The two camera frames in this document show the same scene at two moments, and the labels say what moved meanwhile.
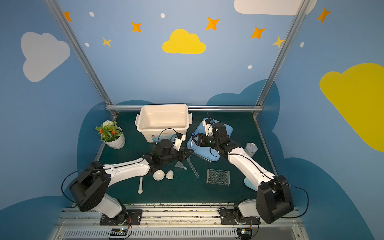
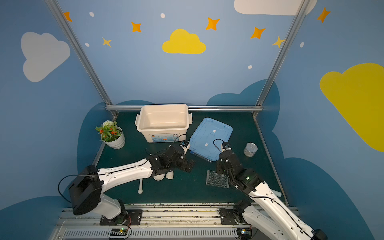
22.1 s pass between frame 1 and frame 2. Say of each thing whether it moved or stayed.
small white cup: stayed
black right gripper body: moved
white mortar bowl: stayed
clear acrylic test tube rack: stayed
